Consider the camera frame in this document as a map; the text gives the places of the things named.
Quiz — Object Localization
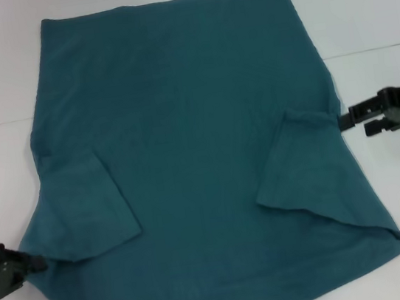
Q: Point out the blue t-shirt with FREE print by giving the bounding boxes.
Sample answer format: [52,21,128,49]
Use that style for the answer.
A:
[0,0,400,300]

